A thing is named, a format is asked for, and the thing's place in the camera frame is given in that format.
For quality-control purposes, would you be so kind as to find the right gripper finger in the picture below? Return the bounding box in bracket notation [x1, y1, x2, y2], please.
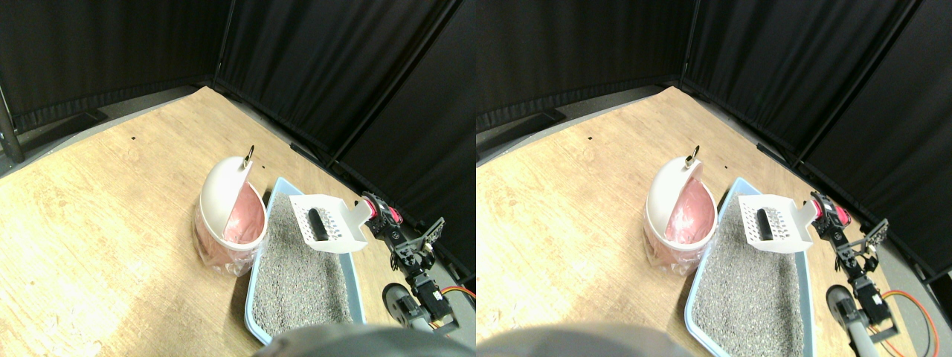
[361, 193, 389, 224]
[811, 192, 836, 224]

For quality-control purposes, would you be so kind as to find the white scoop with red handle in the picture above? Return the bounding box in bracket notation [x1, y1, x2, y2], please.
[738, 193, 851, 254]
[289, 195, 402, 254]

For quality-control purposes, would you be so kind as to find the black curtain stand foot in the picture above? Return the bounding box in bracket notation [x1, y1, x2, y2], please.
[16, 110, 109, 149]
[757, 143, 798, 166]
[476, 110, 567, 146]
[290, 141, 332, 166]

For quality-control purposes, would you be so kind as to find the blue litter tray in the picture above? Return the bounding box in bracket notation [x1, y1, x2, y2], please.
[245, 177, 367, 344]
[684, 177, 815, 357]

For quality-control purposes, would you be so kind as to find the white bin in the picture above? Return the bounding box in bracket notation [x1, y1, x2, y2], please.
[644, 145, 718, 276]
[194, 145, 268, 277]

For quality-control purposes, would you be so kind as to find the black bracket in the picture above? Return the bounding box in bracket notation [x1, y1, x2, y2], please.
[393, 217, 447, 260]
[839, 218, 890, 261]

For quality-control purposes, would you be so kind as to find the orange wire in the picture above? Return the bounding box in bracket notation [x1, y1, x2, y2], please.
[881, 289, 939, 343]
[439, 284, 476, 328]

